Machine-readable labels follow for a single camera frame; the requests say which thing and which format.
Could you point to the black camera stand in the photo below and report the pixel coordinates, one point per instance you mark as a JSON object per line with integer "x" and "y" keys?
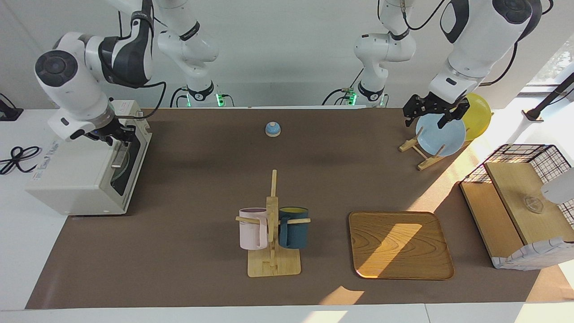
{"x": 549, "y": 99}

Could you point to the yellow plate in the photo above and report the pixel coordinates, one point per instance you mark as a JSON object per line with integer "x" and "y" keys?
{"x": 477, "y": 116}

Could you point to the glass oven door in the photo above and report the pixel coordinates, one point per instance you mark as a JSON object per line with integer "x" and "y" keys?
{"x": 134, "y": 157}

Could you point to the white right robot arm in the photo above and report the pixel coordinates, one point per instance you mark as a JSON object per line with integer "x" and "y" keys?
{"x": 76, "y": 89}

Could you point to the wooden mug rack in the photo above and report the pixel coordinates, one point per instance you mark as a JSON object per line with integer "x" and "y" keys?
{"x": 273, "y": 267}

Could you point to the light blue plate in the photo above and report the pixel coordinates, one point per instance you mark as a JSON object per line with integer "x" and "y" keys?
{"x": 441, "y": 139}

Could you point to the clear glass cup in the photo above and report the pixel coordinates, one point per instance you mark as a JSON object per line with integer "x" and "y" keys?
{"x": 533, "y": 204}

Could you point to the wooden serving tray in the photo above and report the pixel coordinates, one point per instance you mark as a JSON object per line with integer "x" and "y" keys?
{"x": 376, "y": 251}

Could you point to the white toaster oven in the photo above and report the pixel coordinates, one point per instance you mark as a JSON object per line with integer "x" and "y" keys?
{"x": 71, "y": 175}

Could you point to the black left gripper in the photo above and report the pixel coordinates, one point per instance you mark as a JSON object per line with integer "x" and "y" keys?
{"x": 432, "y": 103}

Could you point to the dark blue mug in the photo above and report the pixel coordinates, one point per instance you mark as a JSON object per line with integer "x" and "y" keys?
{"x": 296, "y": 233}

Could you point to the white cylinder housing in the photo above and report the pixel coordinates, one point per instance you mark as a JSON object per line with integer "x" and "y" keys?
{"x": 558, "y": 188}

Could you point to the white checked cloth liner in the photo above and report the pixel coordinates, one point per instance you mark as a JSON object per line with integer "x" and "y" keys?
{"x": 529, "y": 258}

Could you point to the brown table mat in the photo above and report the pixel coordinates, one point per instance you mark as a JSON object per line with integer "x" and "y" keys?
{"x": 188, "y": 251}

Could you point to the wooden plate rack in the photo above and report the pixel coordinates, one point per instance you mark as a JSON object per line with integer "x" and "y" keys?
{"x": 426, "y": 162}

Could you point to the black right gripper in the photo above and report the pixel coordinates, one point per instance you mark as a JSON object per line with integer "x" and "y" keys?
{"x": 110, "y": 130}

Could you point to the pink mug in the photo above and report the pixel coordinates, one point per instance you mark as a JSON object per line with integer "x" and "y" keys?
{"x": 251, "y": 229}

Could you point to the black clamp mount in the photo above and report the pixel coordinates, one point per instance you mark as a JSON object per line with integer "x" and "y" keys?
{"x": 9, "y": 113}

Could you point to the blue service bell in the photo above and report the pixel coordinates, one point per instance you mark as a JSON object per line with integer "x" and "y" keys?
{"x": 272, "y": 129}

